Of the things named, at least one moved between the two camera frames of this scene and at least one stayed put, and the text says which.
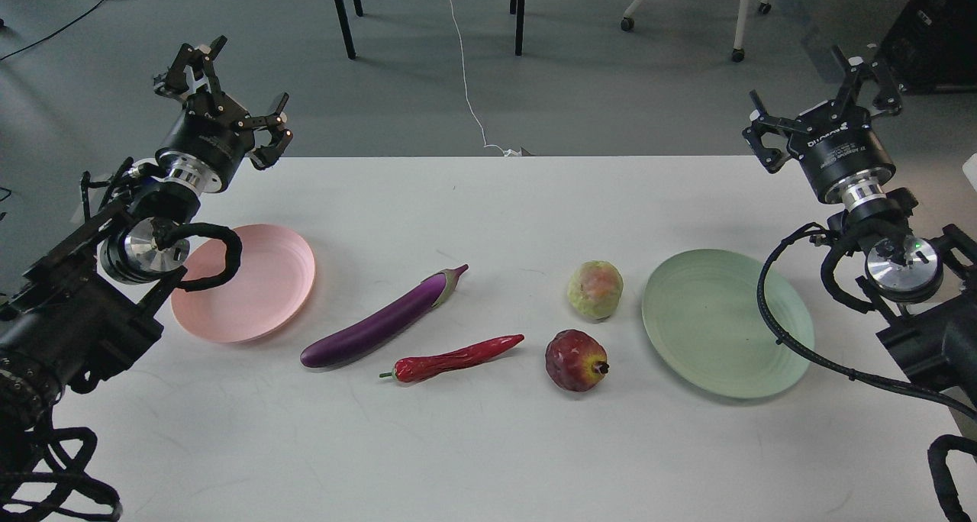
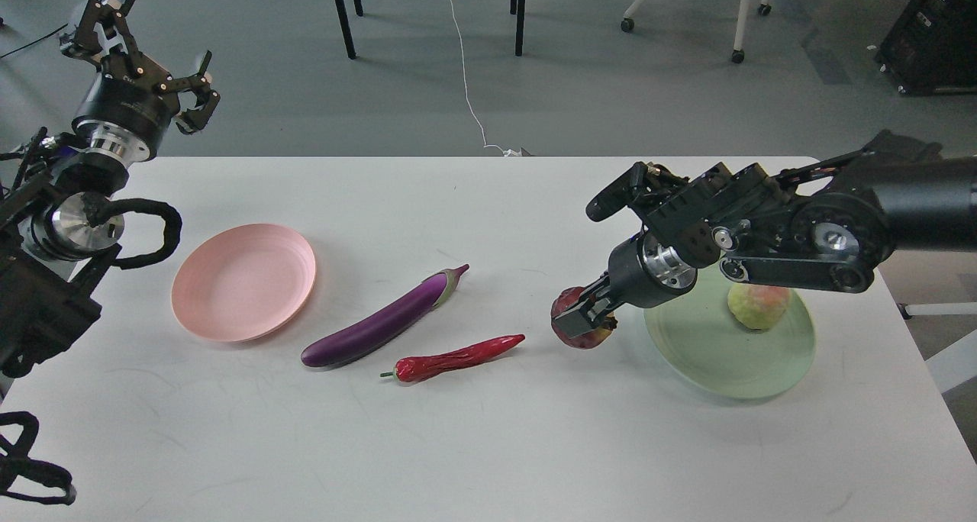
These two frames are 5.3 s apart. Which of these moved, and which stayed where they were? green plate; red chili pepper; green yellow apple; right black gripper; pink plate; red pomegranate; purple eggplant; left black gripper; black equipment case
Moved: right black gripper; red pomegranate; green yellow apple; left black gripper
Stayed: black equipment case; purple eggplant; pink plate; green plate; red chili pepper
